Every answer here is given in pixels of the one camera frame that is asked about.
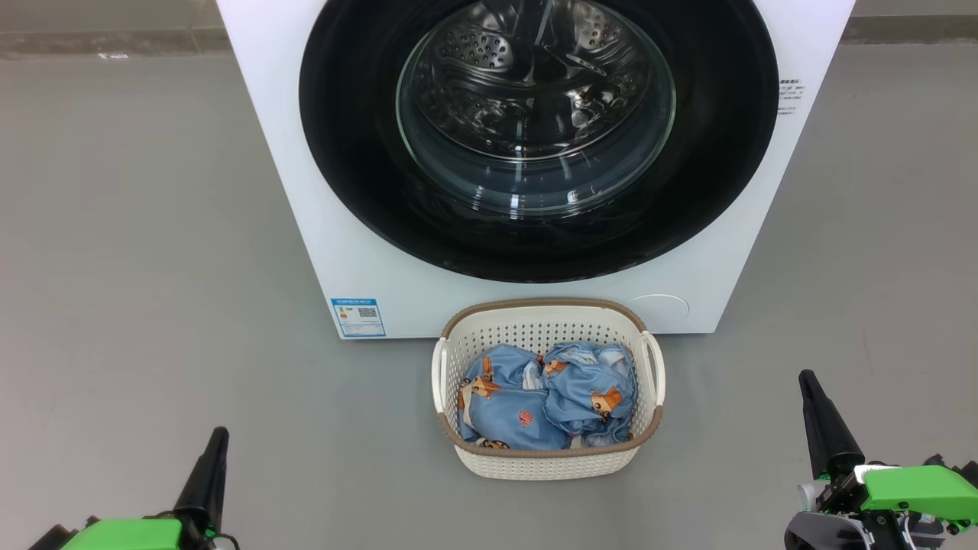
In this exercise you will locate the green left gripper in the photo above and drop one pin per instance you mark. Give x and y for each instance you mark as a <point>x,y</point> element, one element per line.
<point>122,535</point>

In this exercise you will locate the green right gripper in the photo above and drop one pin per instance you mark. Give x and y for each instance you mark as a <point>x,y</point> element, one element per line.
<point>917,489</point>

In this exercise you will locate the blue bear-print garment with orange patch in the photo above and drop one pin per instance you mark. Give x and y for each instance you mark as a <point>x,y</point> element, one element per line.
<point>497,416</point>

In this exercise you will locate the grey washing machine door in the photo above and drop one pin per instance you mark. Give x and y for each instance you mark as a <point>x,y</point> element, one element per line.
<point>351,153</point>

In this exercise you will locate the white front-load washing machine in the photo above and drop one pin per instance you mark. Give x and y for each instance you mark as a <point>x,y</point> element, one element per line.
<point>344,252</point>

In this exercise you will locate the stainless steel washing machine drum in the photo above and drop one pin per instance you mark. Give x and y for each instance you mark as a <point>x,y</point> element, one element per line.
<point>535,92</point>

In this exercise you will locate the round white filter cover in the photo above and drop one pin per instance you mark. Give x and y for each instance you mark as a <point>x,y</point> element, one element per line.
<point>659,307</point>

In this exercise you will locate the blue energy label sticker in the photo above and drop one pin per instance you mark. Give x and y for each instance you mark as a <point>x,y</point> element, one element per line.
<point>357,317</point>

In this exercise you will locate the cream perforated laundry basket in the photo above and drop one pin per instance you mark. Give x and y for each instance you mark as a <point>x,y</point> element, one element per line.
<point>535,328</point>

